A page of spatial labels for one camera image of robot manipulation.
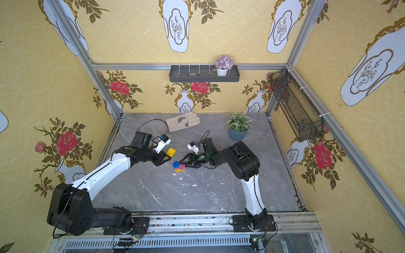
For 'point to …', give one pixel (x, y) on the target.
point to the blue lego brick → (176, 164)
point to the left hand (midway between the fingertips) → (169, 156)
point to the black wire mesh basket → (306, 124)
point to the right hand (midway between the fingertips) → (185, 169)
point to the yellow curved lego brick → (171, 152)
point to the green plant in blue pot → (238, 125)
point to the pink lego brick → (182, 166)
